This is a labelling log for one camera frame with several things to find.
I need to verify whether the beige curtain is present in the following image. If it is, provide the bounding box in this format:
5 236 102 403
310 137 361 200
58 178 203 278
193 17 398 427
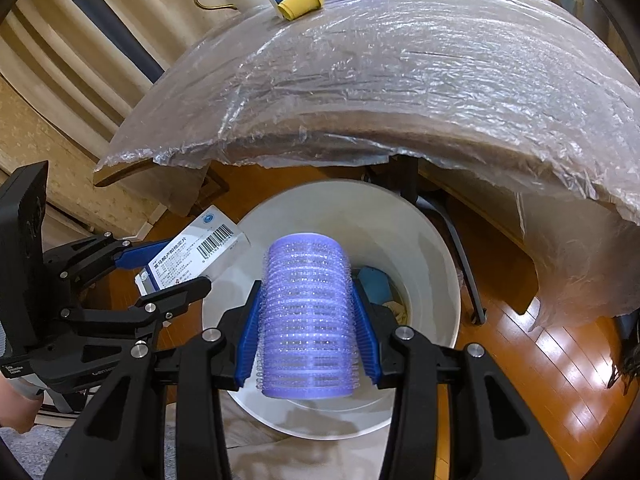
0 0 236 131

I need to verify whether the yellow plastic cap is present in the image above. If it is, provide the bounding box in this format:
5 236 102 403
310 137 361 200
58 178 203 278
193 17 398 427
276 0 326 22

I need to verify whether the black metal table leg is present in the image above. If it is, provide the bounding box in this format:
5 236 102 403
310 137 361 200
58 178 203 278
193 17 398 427
367 155 488 325

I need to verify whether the white trash bin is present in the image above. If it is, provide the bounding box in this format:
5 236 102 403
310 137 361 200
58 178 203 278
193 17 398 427
201 180 462 442

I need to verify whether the blue crumpled wrapper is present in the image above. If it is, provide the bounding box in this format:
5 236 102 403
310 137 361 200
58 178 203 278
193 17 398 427
357 266 393 306

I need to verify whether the white medicine box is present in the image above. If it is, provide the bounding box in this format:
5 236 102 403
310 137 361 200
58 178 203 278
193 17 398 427
135 205 252 297

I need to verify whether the purple hair roller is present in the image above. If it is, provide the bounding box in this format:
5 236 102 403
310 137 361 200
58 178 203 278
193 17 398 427
255 232 362 401

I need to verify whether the person's left forearm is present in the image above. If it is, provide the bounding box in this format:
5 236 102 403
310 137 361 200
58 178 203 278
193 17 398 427
0 375 43 433

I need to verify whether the clear plastic table cover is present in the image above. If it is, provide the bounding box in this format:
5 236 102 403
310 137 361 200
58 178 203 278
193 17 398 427
95 0 640 331

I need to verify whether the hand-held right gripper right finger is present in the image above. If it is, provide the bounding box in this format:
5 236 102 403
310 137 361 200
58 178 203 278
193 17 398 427
350 280 571 480

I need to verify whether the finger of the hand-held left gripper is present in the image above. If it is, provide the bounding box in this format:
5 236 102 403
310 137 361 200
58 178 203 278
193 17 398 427
42 234 173 286
60 276 213 356

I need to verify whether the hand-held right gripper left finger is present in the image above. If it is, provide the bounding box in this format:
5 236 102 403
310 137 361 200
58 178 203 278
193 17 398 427
42 280 263 480

